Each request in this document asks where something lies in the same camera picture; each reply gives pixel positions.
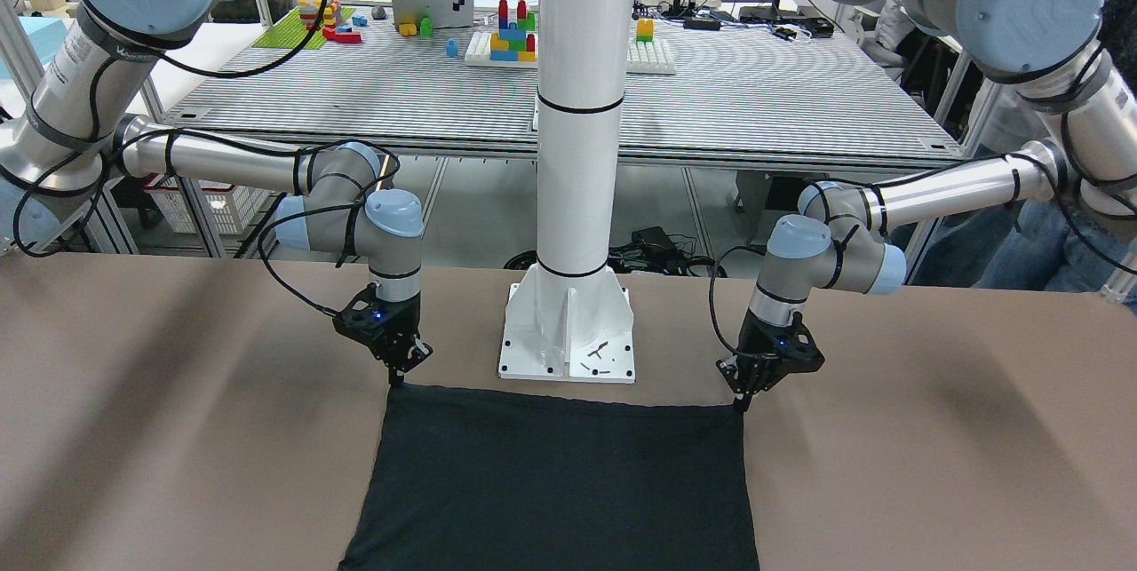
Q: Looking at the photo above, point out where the white plastic crate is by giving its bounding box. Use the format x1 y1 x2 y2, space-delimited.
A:
144 177 276 238

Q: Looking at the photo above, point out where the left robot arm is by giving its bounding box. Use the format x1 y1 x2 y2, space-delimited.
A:
717 0 1134 412

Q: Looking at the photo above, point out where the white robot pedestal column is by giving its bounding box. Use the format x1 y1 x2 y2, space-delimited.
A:
497 0 636 384

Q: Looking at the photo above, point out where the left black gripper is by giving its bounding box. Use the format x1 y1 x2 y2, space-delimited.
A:
728 312 810 413

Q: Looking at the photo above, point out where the grey control box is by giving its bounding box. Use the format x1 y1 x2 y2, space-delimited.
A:
735 169 810 248

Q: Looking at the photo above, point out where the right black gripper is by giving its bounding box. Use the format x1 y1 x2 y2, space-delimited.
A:
372 295 434 388

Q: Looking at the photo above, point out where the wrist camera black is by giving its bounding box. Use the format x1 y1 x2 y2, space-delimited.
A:
716 313 825 380
332 286 395 350

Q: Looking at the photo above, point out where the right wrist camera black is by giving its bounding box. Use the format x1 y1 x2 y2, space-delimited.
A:
332 286 395 350

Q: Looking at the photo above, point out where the green lego baseplate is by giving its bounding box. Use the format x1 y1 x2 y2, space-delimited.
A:
251 7 364 50

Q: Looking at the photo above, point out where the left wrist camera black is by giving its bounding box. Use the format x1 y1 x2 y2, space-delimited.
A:
716 313 825 380

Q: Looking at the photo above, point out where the striped workbench table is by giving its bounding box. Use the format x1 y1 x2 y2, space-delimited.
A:
153 13 961 190

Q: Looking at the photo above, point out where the colourful lego block stack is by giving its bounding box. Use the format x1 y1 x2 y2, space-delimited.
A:
489 0 539 66

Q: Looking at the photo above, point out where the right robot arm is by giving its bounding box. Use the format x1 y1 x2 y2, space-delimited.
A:
3 0 432 384

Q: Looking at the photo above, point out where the white lego baseplate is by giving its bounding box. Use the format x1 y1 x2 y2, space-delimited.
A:
626 38 678 75

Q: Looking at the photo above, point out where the black printed t-shirt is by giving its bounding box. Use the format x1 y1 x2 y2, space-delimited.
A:
338 384 760 570

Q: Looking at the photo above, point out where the standing person in grey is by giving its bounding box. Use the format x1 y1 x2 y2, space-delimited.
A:
912 0 1136 292

